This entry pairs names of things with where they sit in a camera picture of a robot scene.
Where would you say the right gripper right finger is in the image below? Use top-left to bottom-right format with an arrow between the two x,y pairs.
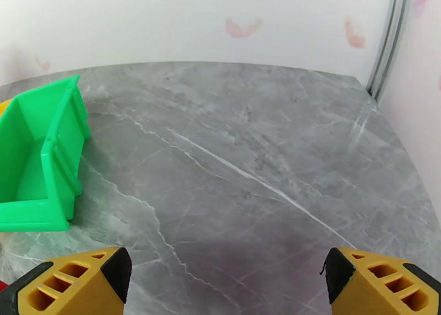
320,247 -> 441,315

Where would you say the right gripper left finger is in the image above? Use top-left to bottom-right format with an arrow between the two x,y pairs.
0,247 -> 133,315

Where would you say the green plastic bin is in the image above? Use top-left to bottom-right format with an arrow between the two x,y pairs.
0,74 -> 92,233

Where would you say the aluminium frame post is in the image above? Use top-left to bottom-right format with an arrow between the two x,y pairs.
365,0 -> 415,102

